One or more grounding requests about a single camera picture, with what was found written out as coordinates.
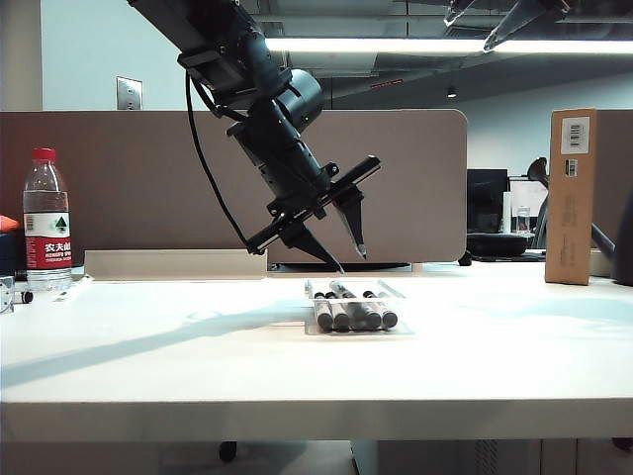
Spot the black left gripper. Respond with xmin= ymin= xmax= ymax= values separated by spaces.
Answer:
xmin=226 ymin=118 xmax=383 ymax=275

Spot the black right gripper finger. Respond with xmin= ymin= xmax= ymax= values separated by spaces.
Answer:
xmin=483 ymin=0 xmax=568 ymax=53
xmin=442 ymin=0 xmax=477 ymax=27

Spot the black white whiteboard marker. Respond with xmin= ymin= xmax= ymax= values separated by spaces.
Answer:
xmin=313 ymin=291 xmax=335 ymax=333
xmin=378 ymin=292 xmax=400 ymax=330
xmin=325 ymin=291 xmax=351 ymax=333
xmin=328 ymin=280 xmax=371 ymax=331
xmin=362 ymin=290 xmax=384 ymax=332

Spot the clear plastic packaging tray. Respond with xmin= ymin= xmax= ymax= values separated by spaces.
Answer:
xmin=304 ymin=278 xmax=417 ymax=338

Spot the tall brown cardboard box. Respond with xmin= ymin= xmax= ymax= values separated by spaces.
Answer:
xmin=544 ymin=108 xmax=598 ymax=287

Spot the black partition foot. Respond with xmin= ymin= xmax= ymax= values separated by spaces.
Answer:
xmin=270 ymin=262 xmax=412 ymax=273

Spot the long ceiling light strip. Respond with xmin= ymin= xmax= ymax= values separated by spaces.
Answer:
xmin=264 ymin=38 xmax=633 ymax=55

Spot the black office chair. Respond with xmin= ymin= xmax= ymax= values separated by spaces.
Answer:
xmin=525 ymin=156 xmax=551 ymax=250

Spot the black computer monitor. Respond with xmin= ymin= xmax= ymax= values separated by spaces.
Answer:
xmin=467 ymin=168 xmax=509 ymax=234
xmin=507 ymin=176 xmax=548 ymax=233

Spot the black round cushion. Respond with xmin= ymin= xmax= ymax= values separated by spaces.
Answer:
xmin=466 ymin=232 xmax=531 ymax=258

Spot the brown desk partition panel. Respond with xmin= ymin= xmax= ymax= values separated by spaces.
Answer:
xmin=0 ymin=109 xmax=469 ymax=265
xmin=590 ymin=110 xmax=633 ymax=252

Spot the dark grey chair part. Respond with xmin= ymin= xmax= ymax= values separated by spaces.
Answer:
xmin=589 ymin=187 xmax=633 ymax=288

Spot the red label water bottle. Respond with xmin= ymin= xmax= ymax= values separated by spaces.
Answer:
xmin=22 ymin=146 xmax=74 ymax=293

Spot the dark navy object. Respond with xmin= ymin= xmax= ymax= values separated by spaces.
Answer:
xmin=0 ymin=231 xmax=28 ymax=277

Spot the silver metal block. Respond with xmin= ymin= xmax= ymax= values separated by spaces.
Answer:
xmin=0 ymin=275 xmax=16 ymax=315

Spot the beige partition bracket strip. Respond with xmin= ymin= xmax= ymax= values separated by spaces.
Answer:
xmin=83 ymin=248 xmax=268 ymax=282

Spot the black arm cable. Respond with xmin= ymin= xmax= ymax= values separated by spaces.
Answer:
xmin=184 ymin=68 xmax=251 ymax=248

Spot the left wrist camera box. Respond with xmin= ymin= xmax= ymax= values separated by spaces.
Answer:
xmin=176 ymin=47 xmax=248 ymax=108

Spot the metal wall switch plate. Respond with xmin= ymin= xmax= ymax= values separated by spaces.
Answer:
xmin=116 ymin=75 xmax=144 ymax=112

